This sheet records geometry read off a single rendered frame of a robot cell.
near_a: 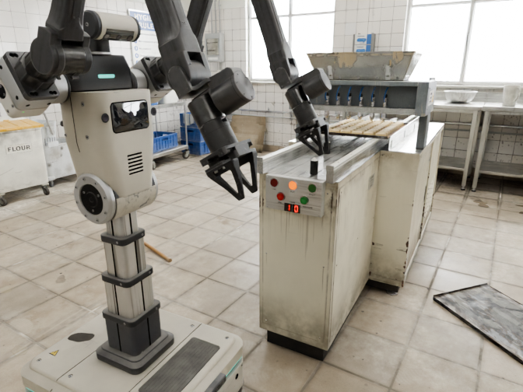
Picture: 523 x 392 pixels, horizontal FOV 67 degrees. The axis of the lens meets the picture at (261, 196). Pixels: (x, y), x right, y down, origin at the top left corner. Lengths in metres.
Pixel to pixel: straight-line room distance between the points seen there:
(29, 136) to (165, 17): 3.69
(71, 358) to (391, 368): 1.29
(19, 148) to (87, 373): 3.10
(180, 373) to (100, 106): 0.90
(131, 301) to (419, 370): 1.25
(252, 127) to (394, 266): 4.24
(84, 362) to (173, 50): 1.17
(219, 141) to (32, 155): 3.78
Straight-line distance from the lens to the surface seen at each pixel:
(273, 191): 1.56
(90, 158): 1.22
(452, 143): 5.35
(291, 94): 1.15
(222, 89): 0.71
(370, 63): 2.16
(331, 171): 1.44
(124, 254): 1.34
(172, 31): 0.78
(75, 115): 1.22
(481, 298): 2.58
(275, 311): 1.84
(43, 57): 1.01
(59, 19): 0.99
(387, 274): 2.34
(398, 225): 2.21
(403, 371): 1.95
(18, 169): 4.40
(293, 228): 1.60
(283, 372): 1.84
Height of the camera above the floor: 1.24
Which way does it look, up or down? 18 degrees down
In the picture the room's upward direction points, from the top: straight up
